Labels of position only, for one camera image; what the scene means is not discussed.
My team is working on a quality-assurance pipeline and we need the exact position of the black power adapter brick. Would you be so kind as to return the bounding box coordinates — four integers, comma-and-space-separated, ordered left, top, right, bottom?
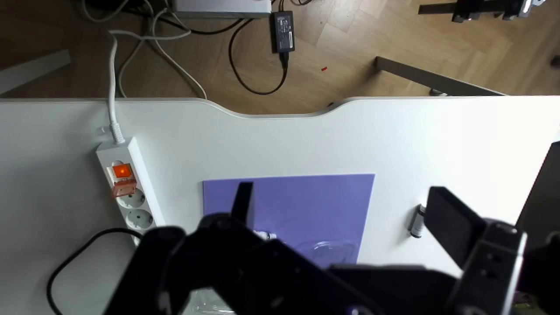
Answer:
269, 9, 297, 56

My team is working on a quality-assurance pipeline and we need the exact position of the white power strip cable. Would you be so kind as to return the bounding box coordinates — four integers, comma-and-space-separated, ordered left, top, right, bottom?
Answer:
106, 26, 195, 145

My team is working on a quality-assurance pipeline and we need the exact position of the black adapter cable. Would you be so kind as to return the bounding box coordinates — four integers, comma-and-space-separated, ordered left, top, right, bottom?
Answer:
228, 16, 291, 96

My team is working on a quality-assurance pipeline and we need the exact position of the white power strip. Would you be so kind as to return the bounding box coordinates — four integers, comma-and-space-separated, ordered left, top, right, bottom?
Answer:
95, 136, 160, 236

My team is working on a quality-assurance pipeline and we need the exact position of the thin white cable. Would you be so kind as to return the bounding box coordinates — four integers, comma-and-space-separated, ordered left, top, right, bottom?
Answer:
78, 0, 211, 101

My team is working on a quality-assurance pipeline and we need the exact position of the purple rectangular mat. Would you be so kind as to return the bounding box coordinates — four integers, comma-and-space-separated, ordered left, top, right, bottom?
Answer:
200, 171, 377, 268

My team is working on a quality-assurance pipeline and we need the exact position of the white floor board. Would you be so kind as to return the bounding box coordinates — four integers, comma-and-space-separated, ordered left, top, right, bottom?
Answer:
0, 49, 74, 96

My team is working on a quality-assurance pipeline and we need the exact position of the silver flat device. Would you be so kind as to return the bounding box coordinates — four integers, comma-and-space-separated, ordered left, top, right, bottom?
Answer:
172, 0, 276, 17

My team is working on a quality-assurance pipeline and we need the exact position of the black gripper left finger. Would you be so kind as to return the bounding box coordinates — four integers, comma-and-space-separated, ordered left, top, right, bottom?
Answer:
104, 180, 375, 315

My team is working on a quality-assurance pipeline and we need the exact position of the black power cable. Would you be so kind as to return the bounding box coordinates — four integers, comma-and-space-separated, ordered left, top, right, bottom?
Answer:
46, 226, 146, 315

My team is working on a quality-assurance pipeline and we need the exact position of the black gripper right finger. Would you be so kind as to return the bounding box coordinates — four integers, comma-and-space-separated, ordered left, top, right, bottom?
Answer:
424, 185, 531, 315

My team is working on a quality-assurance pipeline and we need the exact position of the dark stand base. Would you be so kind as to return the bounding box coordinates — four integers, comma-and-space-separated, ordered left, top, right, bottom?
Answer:
419, 0, 550, 24

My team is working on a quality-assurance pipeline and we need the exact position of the dark metal floor bar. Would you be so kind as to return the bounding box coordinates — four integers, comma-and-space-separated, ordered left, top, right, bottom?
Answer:
374, 54, 505, 98

